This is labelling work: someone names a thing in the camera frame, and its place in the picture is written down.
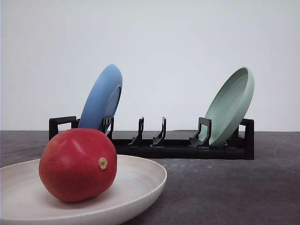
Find red pomegranate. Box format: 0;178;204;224
38;128;117;202

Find light blue plate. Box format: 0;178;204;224
78;64;123;130

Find mint green plate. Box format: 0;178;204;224
199;67;255;147

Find white plate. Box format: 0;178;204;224
0;154;167;225

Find black dish rack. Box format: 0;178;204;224
49;116;255;160

